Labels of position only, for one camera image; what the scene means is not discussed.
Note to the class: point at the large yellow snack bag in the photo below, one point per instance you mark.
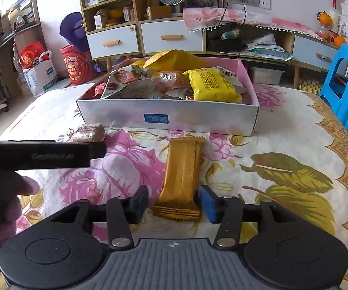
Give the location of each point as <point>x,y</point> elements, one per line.
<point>172,60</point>

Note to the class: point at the low wooden tv cabinet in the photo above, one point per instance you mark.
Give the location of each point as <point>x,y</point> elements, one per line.
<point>293,53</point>

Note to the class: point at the pink clear candy packet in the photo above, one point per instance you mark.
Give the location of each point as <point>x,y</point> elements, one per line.
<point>170,80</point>

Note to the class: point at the person's left hand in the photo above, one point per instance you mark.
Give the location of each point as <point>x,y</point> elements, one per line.
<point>4,205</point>

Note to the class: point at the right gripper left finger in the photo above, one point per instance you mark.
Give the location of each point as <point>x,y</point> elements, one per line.
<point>122,212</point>

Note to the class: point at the small red snack packet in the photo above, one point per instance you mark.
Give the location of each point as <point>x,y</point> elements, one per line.
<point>99,89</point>

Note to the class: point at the orange fruit lower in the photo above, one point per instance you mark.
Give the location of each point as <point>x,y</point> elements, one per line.
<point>338,40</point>

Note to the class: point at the clear storage bin right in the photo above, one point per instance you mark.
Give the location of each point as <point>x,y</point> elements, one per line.
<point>266,76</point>

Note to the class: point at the red printed bucket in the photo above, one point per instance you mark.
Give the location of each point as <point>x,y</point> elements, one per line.
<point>79,65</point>

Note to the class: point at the brown snack bar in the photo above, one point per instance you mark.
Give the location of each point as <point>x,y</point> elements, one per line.
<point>89,133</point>

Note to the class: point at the white floral table cloth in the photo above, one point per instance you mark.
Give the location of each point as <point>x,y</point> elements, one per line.
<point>298,157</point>

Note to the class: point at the orange wafer bar packet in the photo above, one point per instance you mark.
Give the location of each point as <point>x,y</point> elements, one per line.
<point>177,200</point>

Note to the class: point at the wooden shelf cabinet with drawers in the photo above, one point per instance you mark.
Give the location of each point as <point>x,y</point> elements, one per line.
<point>136,27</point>

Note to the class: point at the orange fruit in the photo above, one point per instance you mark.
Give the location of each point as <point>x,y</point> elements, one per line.
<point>324,18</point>
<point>338,40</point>

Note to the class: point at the purple plush toy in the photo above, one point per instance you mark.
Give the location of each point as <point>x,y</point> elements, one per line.
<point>73,30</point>

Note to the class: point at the yellow snack packet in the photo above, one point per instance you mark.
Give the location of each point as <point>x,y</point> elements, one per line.
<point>209,85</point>

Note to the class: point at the pink cardboard snack box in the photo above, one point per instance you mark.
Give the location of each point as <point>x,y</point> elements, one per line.
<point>197,116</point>

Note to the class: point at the white paper shopping bag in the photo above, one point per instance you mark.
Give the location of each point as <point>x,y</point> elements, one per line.
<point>42,75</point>

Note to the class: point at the pink floral cloth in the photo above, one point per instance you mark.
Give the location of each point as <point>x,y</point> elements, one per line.
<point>206,18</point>

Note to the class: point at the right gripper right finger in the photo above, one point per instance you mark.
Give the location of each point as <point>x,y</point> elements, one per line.
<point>225,211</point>

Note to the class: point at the orange fruit upper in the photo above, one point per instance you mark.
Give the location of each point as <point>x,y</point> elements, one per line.
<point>324,18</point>

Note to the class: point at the wall power socket strip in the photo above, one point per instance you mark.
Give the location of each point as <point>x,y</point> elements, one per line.
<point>264,4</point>

